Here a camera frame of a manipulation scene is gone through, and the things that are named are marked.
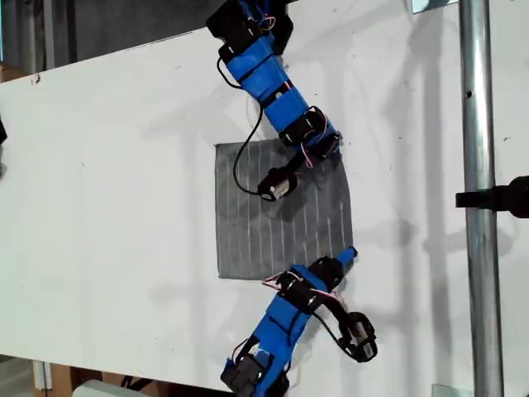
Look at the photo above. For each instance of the grey striped towel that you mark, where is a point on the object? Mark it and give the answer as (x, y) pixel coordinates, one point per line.
(248, 240)

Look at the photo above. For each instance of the black clamp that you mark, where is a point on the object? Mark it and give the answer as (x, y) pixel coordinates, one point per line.
(496, 198)

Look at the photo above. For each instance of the white box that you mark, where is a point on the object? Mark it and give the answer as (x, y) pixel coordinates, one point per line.
(103, 389)

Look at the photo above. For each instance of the white table leg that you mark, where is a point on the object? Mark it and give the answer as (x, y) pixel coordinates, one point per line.
(42, 374)

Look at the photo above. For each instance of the brown cardboard box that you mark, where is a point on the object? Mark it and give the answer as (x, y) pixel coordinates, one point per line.
(12, 73)

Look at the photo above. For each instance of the black object at table edge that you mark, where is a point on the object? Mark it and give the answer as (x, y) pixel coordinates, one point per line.
(2, 132)

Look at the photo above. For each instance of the short black camera stalk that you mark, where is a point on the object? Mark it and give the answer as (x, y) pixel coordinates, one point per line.
(338, 308)
(294, 163)

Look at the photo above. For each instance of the steel post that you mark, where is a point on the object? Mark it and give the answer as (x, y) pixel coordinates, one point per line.
(479, 124)

